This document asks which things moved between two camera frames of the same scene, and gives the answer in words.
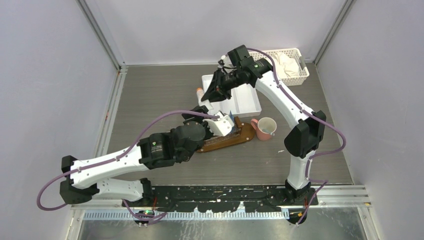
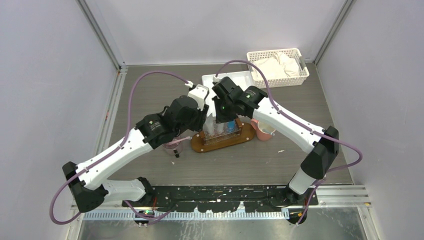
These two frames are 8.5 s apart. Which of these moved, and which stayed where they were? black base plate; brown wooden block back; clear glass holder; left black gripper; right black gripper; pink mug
Moved: right black gripper; left black gripper
Stayed: brown wooden block back; black base plate; pink mug; clear glass holder
